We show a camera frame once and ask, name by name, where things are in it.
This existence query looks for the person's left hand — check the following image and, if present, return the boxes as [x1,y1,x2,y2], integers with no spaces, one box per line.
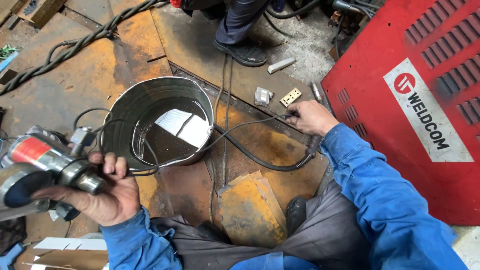
[32,151,142,228]

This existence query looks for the person's right hand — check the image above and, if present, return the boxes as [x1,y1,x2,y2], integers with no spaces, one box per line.
[286,100,340,138]

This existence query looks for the thin black power cable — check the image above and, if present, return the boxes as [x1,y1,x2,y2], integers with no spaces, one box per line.
[73,107,298,178]

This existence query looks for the grey metal angle grinder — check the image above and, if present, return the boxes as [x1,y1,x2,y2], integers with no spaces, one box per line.
[0,125,108,223]

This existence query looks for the beige power socket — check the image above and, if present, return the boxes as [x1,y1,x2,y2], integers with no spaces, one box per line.
[280,87,303,108]

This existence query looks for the small metal nozzle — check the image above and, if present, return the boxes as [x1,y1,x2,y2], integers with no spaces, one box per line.
[310,81,324,104]

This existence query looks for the white rectangular bar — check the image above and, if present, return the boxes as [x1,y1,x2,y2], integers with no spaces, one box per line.
[267,56,297,75]

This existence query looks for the person's black right shoe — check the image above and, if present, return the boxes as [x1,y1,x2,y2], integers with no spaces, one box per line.
[285,196,308,238]

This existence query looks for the red welding machine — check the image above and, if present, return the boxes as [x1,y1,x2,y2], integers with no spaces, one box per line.
[321,0,480,226]

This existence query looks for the stack of rusty yellow plates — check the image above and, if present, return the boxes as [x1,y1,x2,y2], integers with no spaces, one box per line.
[218,170,288,249]

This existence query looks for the person's grey trousers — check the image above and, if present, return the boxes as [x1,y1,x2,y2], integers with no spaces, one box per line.
[151,179,373,270]

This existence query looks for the person's black left shoe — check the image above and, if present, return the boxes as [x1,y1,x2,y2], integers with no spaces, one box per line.
[196,220,234,245]

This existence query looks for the galvanised metal bucket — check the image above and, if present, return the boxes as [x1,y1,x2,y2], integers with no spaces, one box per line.
[100,76,215,170]

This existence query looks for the flat cardboard pieces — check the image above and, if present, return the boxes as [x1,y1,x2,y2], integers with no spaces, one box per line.
[22,232,110,270]

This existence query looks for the wooden blocks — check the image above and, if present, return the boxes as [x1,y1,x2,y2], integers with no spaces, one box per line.
[0,0,69,29]

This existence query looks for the green scrap pieces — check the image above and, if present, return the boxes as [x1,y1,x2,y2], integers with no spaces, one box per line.
[0,44,21,61]

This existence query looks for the blue plastic tool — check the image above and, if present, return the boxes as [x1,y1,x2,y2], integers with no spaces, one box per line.
[0,243,28,270]

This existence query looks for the black welding torch hose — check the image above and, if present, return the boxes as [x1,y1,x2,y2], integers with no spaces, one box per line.
[213,124,324,173]

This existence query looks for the thin grey floor cables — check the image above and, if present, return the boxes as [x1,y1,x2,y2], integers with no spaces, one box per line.
[207,55,234,224]

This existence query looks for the twisted black cable bundle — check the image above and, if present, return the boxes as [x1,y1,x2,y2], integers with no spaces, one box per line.
[0,0,170,97]

